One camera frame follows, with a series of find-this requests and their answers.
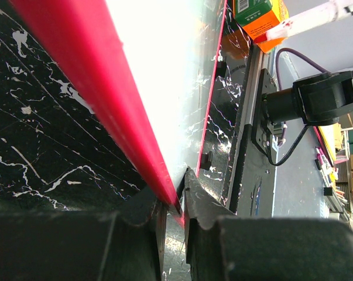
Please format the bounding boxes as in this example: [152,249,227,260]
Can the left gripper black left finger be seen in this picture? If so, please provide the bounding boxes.
[114,187,167,280]

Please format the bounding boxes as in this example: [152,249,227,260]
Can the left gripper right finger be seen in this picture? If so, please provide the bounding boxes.
[184,168,232,280]

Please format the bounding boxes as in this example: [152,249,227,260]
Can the pink framed whiteboard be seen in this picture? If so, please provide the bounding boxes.
[12,1,227,224]

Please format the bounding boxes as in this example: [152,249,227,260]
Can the red whiteboard marker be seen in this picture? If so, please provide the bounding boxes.
[253,0,353,44]

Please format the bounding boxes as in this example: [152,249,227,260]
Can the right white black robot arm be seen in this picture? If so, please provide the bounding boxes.
[262,70,353,126]

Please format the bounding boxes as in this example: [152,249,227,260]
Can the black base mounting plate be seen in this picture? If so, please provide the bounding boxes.
[228,68,277,218]

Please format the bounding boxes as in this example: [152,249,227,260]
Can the markers on background shelf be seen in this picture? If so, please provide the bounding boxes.
[315,147,338,189]

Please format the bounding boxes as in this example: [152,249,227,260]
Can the orange yellow tag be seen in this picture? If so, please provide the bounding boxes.
[232,0,289,40]

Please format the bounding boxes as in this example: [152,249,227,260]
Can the aluminium rail frame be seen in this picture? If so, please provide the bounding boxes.
[222,46,263,213]

